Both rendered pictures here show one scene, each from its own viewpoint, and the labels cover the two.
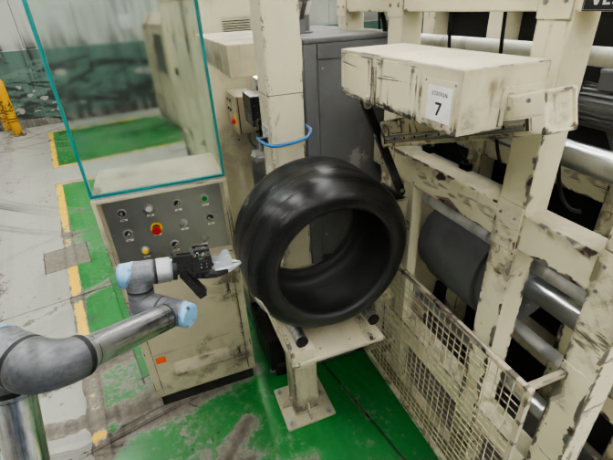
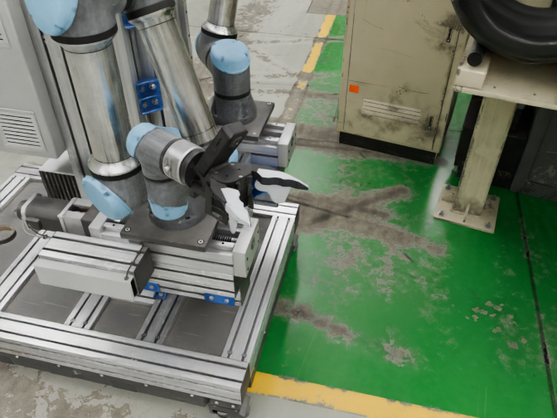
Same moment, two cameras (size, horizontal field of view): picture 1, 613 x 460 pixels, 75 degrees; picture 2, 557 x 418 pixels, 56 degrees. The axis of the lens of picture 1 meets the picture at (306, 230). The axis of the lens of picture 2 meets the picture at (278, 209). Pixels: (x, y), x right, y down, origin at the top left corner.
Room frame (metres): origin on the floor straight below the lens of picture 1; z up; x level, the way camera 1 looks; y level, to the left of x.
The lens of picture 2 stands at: (-0.51, -0.56, 1.60)
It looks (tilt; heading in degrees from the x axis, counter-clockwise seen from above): 41 degrees down; 43
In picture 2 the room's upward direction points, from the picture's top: straight up
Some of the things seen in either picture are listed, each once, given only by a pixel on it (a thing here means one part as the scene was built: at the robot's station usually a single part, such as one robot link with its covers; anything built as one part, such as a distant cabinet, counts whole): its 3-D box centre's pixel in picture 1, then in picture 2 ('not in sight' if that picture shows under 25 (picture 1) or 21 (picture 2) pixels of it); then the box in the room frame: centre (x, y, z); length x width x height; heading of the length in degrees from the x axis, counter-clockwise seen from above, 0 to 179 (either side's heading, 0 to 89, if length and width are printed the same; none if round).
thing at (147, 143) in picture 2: not in sight; (157, 149); (-0.06, 0.17, 1.04); 0.11 x 0.08 x 0.09; 94
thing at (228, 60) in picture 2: not in sight; (230, 65); (0.49, 0.58, 0.88); 0.13 x 0.12 x 0.14; 67
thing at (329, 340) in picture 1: (320, 321); (517, 75); (1.23, -0.04, 0.80); 0.37 x 0.36 x 0.02; 109
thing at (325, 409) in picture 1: (304, 400); (467, 205); (1.46, 0.07, 0.02); 0.27 x 0.27 x 0.04; 19
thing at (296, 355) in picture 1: (287, 324); (477, 56); (1.18, 0.09, 0.84); 0.36 x 0.09 x 0.06; 19
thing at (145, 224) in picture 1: (184, 285); (410, 24); (1.75, 0.67, 0.63); 0.56 x 0.41 x 1.27; 109
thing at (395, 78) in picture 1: (423, 80); not in sight; (1.21, -0.36, 1.71); 0.61 x 0.25 x 0.15; 19
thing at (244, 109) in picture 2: not in sight; (233, 100); (0.49, 0.57, 0.77); 0.15 x 0.15 x 0.10
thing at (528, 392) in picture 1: (420, 362); not in sight; (1.12, -0.43, 0.65); 0.90 x 0.02 x 0.70; 19
